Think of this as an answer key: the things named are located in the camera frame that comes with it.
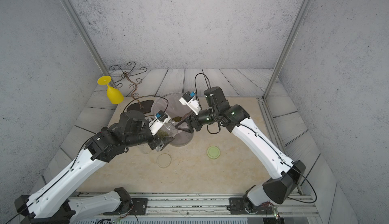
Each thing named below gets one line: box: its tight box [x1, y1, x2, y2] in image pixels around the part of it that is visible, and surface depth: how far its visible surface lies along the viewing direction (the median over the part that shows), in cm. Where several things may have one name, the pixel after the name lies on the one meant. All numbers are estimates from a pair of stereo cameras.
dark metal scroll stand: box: [108, 61, 148, 109], surface depth 95 cm
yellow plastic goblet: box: [97, 75, 125, 105], surface depth 91 cm
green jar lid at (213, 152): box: [206, 145, 221, 160], surface depth 93 cm
